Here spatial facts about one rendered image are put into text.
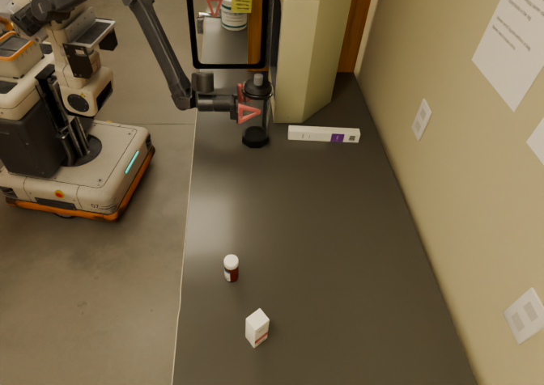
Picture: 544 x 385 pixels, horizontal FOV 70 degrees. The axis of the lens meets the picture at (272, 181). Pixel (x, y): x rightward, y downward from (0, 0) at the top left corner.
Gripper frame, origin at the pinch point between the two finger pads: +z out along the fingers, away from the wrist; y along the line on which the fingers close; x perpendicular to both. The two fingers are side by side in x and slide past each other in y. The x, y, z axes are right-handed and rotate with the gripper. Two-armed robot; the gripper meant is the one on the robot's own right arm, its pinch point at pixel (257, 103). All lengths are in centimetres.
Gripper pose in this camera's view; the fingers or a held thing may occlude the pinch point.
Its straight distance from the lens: 134.2
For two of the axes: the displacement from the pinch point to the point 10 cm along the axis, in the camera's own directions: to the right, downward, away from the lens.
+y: -0.7, -7.3, 6.8
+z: 10.0, -0.1, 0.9
